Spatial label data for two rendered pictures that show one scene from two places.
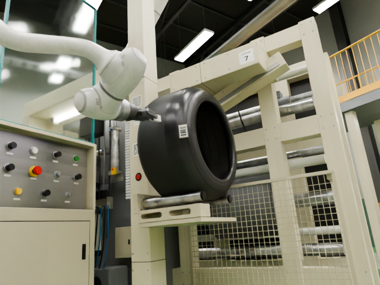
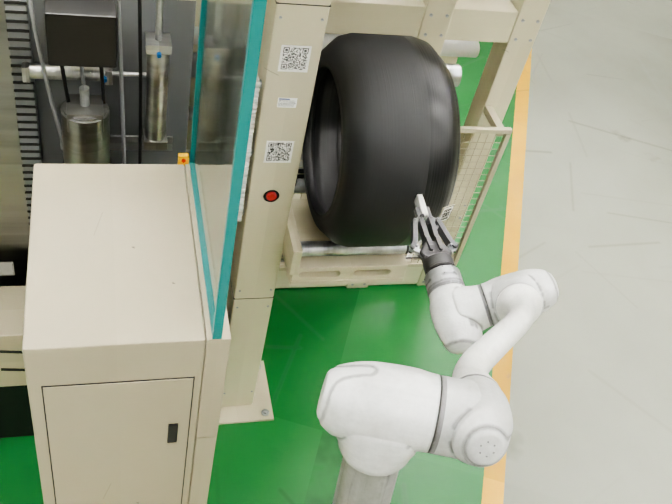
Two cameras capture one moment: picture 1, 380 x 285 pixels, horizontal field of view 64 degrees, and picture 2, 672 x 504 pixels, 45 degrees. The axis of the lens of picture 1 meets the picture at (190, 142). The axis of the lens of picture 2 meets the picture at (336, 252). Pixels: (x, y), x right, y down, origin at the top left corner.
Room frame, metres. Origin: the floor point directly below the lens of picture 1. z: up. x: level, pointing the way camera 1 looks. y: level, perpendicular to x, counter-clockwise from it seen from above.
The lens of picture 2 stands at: (0.46, 1.55, 2.58)
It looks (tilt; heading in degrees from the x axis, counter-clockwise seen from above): 44 degrees down; 307
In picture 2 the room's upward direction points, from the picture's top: 15 degrees clockwise
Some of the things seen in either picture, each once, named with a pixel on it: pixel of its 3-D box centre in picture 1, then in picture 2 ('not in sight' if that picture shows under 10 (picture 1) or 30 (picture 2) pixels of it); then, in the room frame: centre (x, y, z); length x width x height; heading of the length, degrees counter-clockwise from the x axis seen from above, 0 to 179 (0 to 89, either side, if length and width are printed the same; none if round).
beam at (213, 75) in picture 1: (219, 76); not in sight; (1.80, -0.23, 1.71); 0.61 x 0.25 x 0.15; 59
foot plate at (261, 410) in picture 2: not in sight; (233, 391); (1.72, 0.26, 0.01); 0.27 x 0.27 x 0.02; 59
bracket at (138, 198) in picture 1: (160, 205); (285, 216); (1.70, 0.19, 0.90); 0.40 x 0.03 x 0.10; 149
